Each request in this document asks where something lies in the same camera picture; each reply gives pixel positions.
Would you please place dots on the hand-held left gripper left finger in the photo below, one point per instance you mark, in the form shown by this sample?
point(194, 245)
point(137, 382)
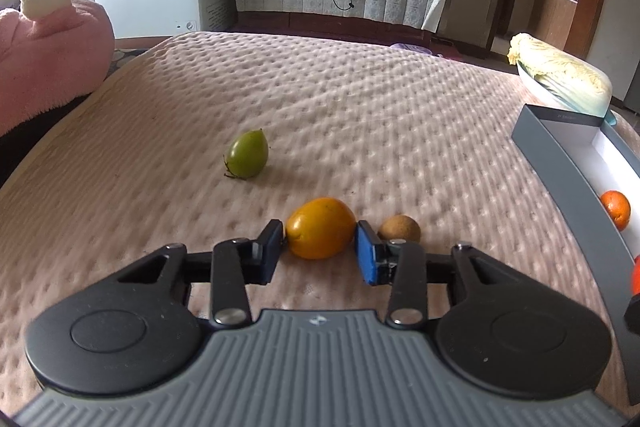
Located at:
point(270, 252)

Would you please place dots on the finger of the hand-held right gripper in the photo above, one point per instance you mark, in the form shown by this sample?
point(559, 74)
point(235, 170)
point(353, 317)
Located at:
point(633, 314)

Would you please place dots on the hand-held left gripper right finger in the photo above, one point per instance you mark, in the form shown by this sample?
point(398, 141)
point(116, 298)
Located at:
point(367, 257)

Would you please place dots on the red fruit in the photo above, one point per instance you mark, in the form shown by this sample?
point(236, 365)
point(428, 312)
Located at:
point(637, 277)

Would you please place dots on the yellow orange fruit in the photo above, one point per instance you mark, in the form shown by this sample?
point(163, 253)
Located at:
point(320, 227)

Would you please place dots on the grey cardboard box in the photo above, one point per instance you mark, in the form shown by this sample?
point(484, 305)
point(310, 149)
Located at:
point(565, 167)

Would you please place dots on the brown kiwi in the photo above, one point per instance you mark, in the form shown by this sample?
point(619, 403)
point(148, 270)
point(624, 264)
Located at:
point(400, 228)

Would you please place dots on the green pointed fruit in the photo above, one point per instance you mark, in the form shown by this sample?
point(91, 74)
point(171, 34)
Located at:
point(247, 154)

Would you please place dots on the orange tangerine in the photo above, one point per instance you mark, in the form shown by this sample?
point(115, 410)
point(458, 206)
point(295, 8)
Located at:
point(616, 209)

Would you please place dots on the blue rimmed plate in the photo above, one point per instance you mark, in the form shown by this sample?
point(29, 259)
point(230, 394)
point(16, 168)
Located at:
point(611, 122)

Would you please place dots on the purple plastic bottle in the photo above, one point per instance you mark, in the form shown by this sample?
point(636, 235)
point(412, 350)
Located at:
point(412, 48)

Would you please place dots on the napa cabbage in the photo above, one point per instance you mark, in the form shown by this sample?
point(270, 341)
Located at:
point(565, 77)

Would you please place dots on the dark cloth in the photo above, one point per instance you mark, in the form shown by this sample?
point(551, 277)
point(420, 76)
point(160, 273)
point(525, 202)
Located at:
point(20, 152)

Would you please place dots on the pink plush cushion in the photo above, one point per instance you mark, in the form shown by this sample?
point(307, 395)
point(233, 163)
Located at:
point(45, 57)

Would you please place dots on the wooden kitchen counter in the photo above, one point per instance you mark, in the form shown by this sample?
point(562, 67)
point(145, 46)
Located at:
point(550, 17)

